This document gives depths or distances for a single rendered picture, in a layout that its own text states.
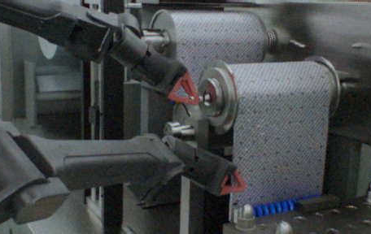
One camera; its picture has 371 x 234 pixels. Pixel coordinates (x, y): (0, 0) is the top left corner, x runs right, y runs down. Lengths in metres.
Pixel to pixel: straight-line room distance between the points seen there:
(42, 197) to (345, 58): 0.86
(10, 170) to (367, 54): 0.86
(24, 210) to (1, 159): 0.05
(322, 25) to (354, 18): 0.10
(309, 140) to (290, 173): 0.08
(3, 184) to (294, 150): 0.71
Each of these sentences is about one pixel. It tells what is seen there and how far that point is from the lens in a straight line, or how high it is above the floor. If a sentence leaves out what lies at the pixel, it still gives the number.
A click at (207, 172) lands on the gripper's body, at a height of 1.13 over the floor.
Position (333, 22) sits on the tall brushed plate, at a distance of 1.29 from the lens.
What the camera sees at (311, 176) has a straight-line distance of 1.19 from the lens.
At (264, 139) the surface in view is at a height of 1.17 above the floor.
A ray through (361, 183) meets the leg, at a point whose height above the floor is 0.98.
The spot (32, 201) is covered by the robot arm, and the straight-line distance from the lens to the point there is 0.55.
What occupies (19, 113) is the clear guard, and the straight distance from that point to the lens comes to 1.95.
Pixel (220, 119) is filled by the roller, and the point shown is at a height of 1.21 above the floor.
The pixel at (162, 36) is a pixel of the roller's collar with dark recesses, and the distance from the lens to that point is 1.25.
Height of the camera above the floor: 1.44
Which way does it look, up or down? 12 degrees down
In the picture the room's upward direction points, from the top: 2 degrees clockwise
